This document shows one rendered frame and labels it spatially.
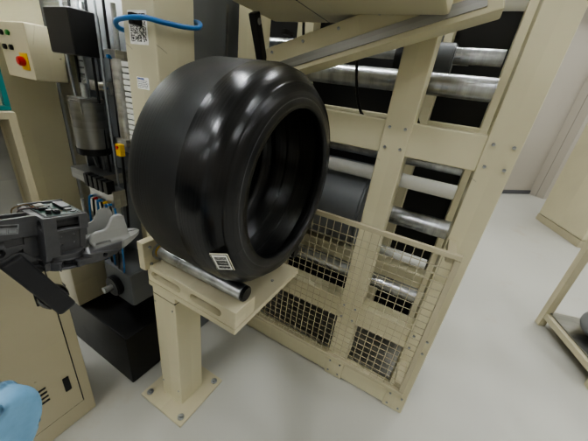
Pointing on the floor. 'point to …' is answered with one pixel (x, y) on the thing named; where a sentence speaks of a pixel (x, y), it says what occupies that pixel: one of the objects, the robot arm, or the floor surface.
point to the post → (177, 37)
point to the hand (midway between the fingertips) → (130, 235)
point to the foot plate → (155, 393)
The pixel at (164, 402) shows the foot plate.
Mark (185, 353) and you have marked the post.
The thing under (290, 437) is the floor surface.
